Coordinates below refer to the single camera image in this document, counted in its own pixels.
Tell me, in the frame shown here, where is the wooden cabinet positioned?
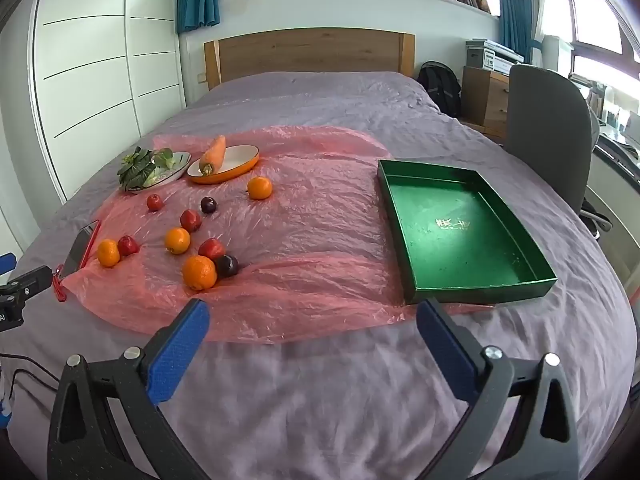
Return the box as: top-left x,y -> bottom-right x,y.
460,65 -> 512,141

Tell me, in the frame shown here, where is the blue and white object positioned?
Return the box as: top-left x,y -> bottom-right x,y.
0,360 -> 13,428

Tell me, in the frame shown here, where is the black cable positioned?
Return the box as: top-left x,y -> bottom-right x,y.
0,352 -> 63,411

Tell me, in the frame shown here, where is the pink plastic sheet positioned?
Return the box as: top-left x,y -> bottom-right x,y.
54,125 -> 481,345

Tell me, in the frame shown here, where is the bok choy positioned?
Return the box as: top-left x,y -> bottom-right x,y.
117,146 -> 176,192

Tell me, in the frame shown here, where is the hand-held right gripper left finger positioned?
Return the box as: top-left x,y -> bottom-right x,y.
47,298 -> 213,480

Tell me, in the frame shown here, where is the black backpack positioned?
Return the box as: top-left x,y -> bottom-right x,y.
416,61 -> 463,120

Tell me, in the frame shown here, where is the carrot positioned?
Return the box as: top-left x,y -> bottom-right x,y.
199,135 -> 227,177

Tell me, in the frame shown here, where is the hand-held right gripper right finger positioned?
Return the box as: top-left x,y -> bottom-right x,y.
416,298 -> 581,480

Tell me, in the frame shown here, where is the red phone strap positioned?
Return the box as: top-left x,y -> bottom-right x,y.
51,265 -> 68,303

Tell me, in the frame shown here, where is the large orange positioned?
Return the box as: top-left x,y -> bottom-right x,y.
182,255 -> 218,291

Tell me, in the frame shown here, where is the orange-rimmed oval dish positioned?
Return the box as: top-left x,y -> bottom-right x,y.
187,144 -> 261,185

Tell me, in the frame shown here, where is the green tray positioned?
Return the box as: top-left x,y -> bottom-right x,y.
377,159 -> 558,306

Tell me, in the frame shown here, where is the smartphone in red case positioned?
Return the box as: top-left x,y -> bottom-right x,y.
59,220 -> 102,279

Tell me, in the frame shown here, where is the white air purifier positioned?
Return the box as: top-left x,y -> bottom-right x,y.
540,34 -> 576,78

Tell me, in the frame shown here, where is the white plate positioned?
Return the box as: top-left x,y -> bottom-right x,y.
125,151 -> 192,194

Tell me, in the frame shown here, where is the grey office chair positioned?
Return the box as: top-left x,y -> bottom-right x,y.
502,63 -> 613,241

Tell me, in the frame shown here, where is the white wardrobe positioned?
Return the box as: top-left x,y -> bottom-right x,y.
27,0 -> 188,206

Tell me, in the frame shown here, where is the white printer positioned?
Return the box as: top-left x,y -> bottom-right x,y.
465,37 -> 525,71

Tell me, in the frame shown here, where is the white desk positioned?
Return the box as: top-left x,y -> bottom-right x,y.
585,125 -> 640,281

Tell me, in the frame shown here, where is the side window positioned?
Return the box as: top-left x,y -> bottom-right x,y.
545,0 -> 640,86

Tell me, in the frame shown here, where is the bed with purple cover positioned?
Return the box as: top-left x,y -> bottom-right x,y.
0,71 -> 628,480

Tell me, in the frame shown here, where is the wooden headboard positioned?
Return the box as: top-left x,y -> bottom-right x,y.
204,27 -> 416,92

